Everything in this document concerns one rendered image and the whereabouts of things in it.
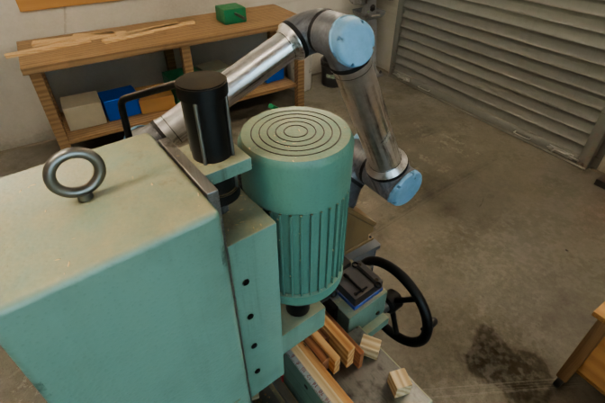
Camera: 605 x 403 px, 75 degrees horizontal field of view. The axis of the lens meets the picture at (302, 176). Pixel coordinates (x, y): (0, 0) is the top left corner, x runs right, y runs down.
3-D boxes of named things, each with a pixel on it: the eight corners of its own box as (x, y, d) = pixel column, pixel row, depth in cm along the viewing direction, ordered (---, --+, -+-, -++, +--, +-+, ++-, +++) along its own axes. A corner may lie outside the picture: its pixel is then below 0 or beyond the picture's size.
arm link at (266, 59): (310, -7, 114) (109, 134, 101) (336, 0, 105) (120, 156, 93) (322, 29, 122) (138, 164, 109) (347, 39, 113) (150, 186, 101)
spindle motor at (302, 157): (361, 275, 76) (380, 136, 58) (286, 325, 68) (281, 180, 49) (305, 225, 87) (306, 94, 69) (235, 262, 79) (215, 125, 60)
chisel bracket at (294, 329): (324, 329, 90) (326, 307, 85) (274, 365, 83) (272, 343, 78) (305, 307, 95) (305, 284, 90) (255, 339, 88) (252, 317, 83)
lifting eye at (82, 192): (115, 192, 45) (98, 142, 41) (58, 212, 42) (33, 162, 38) (112, 184, 46) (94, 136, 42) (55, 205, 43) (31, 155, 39)
